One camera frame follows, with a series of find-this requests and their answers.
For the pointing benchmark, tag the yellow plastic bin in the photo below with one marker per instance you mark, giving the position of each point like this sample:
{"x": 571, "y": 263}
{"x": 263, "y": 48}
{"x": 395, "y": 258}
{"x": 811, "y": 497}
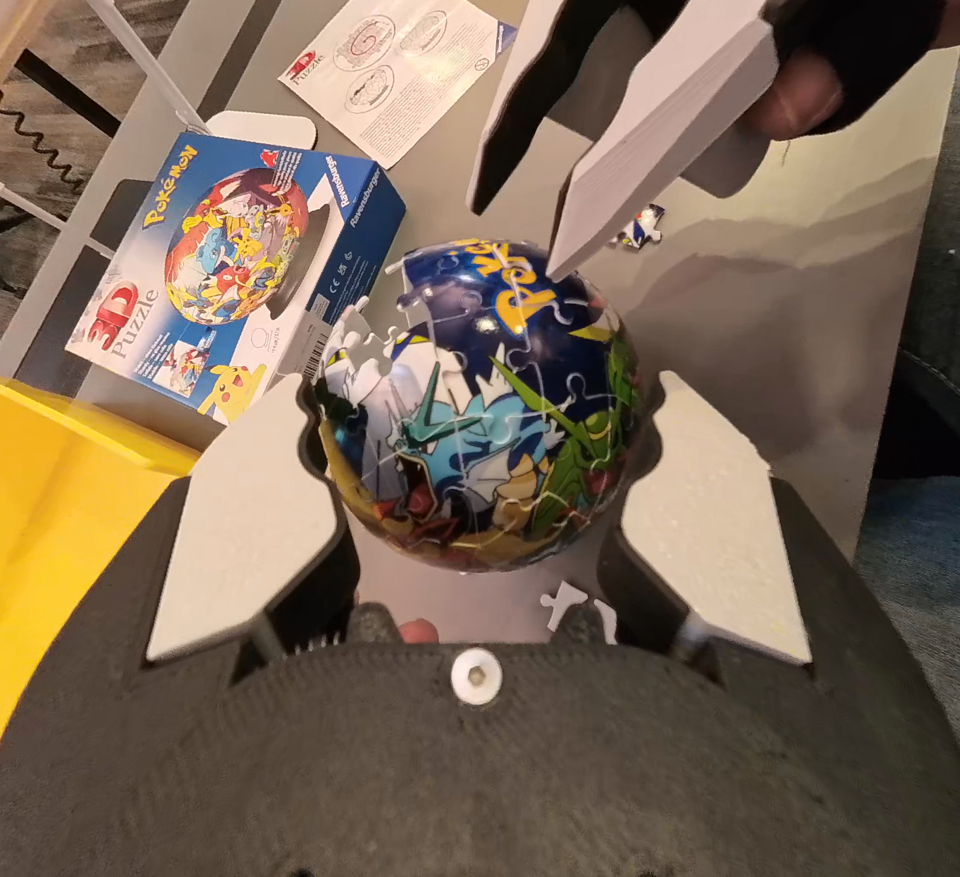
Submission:
{"x": 67, "y": 517}

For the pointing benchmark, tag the white board stand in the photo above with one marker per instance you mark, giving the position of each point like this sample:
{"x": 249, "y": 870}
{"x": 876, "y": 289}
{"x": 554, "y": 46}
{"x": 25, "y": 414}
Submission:
{"x": 142, "y": 59}

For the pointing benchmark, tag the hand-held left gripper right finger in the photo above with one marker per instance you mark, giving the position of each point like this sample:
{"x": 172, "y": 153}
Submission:
{"x": 712, "y": 517}

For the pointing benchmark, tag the blue puzzle box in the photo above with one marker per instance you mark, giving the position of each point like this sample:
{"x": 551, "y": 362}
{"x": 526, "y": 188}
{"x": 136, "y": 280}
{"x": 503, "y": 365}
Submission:
{"x": 225, "y": 262}

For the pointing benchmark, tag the colourful puzzle ball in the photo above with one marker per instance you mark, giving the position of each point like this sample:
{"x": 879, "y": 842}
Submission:
{"x": 480, "y": 427}

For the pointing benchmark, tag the person's leg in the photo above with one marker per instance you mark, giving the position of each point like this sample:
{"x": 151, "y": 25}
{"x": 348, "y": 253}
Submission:
{"x": 922, "y": 554}

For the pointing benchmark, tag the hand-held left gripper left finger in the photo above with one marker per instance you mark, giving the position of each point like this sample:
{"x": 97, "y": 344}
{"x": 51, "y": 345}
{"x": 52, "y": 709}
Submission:
{"x": 247, "y": 517}

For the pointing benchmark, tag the white red blue puzzle piece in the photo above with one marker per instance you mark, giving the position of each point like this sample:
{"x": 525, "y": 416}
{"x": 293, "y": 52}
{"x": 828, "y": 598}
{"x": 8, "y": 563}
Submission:
{"x": 641, "y": 224}

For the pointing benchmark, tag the white instruction leaflet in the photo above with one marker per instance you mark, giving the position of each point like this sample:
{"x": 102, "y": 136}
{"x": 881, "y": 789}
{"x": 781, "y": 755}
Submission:
{"x": 397, "y": 59}

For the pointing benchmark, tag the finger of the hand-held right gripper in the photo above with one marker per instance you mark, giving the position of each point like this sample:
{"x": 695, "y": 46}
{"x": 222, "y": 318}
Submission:
{"x": 525, "y": 67}
{"x": 705, "y": 104}

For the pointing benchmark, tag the person's right hand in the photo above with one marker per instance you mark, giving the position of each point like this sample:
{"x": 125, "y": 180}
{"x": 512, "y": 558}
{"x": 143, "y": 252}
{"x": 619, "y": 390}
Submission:
{"x": 799, "y": 101}

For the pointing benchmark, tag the plain white puzzle piece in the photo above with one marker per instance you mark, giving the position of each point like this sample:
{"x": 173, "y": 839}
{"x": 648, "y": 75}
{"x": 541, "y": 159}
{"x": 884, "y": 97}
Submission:
{"x": 562, "y": 603}

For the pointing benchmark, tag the person's left hand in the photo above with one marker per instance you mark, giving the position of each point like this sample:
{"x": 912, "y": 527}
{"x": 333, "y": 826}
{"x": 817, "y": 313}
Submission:
{"x": 418, "y": 631}

